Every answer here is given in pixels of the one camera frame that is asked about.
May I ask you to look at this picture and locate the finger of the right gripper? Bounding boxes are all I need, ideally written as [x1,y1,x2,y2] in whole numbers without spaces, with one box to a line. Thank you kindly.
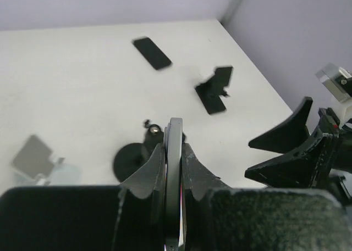
[245,134,340,188]
[248,97,313,154]

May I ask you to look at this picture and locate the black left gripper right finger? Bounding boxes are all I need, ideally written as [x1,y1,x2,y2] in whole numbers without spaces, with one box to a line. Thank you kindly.
[181,143,233,250]

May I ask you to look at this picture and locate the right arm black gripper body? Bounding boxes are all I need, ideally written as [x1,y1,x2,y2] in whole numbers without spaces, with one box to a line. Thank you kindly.
[317,108,351,202]

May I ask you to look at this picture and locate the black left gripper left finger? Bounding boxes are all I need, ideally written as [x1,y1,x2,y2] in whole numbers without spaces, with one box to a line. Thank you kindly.
[119,144,166,250]

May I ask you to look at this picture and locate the grey-edged smartphone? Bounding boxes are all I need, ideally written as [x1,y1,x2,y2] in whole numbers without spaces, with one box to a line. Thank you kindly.
[164,118,183,250]

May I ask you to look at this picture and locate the black round-base clamp phone stand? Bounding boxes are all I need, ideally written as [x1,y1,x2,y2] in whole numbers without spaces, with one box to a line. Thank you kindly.
[113,119,188,183]

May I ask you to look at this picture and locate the black smartphone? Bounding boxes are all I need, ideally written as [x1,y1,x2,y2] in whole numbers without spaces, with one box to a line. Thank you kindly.
[133,37,172,70]

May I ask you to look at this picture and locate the white folding phone stand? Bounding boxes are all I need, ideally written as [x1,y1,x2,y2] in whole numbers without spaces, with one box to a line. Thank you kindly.
[11,134,83,186]

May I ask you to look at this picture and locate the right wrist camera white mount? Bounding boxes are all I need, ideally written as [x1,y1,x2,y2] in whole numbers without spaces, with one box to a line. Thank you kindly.
[315,63,351,132]

